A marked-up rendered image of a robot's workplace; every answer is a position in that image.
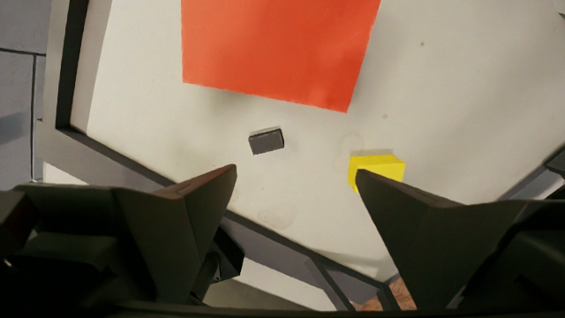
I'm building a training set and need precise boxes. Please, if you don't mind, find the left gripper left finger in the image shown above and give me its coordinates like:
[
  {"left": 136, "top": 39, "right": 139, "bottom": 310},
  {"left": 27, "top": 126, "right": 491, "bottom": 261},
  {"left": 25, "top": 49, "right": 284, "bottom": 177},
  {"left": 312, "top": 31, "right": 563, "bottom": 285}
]
[{"left": 12, "top": 163, "right": 237, "bottom": 305}]

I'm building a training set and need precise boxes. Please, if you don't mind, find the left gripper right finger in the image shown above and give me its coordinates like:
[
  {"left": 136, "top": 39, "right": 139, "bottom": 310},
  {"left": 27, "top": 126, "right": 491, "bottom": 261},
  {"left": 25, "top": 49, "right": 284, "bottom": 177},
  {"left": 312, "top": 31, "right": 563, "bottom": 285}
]
[{"left": 355, "top": 169, "right": 565, "bottom": 309}]

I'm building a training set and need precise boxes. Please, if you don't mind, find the flat red-orange board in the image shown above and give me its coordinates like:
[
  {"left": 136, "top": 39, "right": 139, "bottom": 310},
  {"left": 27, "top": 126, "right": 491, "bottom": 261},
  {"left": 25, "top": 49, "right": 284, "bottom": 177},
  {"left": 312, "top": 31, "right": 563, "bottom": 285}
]
[{"left": 181, "top": 0, "right": 381, "bottom": 113}]

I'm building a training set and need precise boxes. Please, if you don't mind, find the yellow block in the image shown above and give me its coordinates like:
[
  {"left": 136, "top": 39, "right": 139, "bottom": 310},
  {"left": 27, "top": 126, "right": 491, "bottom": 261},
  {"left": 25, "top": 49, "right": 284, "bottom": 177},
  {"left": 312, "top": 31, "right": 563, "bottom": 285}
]
[{"left": 347, "top": 155, "right": 406, "bottom": 193}]

